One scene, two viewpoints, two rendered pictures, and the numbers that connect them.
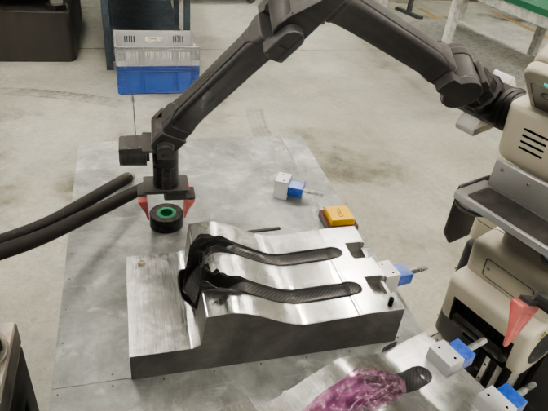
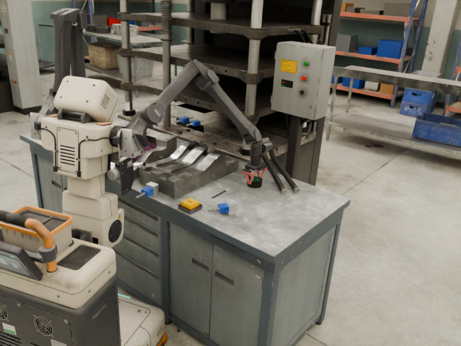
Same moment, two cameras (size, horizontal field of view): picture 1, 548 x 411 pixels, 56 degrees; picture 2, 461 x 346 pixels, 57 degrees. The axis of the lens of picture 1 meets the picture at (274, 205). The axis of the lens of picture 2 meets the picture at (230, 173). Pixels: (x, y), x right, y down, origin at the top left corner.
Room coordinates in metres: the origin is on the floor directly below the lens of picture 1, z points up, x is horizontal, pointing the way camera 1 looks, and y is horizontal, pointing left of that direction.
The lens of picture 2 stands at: (2.63, -1.01, 1.75)
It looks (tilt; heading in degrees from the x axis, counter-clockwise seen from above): 23 degrees down; 146
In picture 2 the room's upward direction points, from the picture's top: 3 degrees clockwise
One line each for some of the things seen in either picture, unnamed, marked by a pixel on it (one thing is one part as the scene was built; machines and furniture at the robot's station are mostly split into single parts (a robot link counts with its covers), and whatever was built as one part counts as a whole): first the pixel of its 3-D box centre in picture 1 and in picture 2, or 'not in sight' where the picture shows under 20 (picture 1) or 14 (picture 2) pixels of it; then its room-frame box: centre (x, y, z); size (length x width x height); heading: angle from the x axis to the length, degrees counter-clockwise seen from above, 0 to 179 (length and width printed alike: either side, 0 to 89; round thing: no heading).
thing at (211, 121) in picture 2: not in sight; (213, 114); (-0.01, 0.61, 0.87); 0.50 x 0.27 x 0.17; 108
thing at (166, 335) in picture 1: (258, 284); (191, 164); (0.76, 0.01, 0.87); 0.50 x 0.26 x 0.14; 108
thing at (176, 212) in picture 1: (166, 218); (254, 182); (1.01, 0.26, 0.82); 0.08 x 0.08 x 0.04
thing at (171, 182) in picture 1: (165, 176); (255, 160); (1.00, 0.25, 0.94); 0.10 x 0.07 x 0.07; 107
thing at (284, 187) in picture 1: (299, 189); (221, 208); (1.19, -0.06, 0.83); 0.13 x 0.05 x 0.05; 80
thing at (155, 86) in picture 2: not in sight; (217, 101); (-0.06, 0.68, 0.96); 1.29 x 0.83 x 0.18; 18
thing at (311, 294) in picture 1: (270, 267); (188, 156); (0.75, -0.01, 0.92); 0.35 x 0.16 x 0.09; 108
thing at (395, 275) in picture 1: (403, 273); (145, 192); (0.88, -0.30, 0.83); 0.13 x 0.05 x 0.05; 116
